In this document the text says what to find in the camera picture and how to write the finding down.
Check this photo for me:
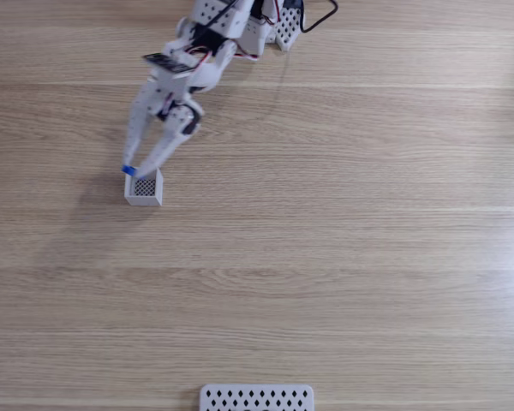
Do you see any blue clothes peg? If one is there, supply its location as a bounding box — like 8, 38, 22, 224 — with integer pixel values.
120, 164, 147, 181

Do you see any small white lattice crate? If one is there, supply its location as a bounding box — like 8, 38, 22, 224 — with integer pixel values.
123, 166, 164, 208

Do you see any white perforated plate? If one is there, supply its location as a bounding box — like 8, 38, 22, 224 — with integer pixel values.
199, 384, 315, 411

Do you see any black camera circuit board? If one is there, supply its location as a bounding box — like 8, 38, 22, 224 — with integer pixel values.
141, 51, 197, 74

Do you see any black cable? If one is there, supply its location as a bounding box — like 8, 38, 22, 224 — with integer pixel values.
300, 0, 340, 35

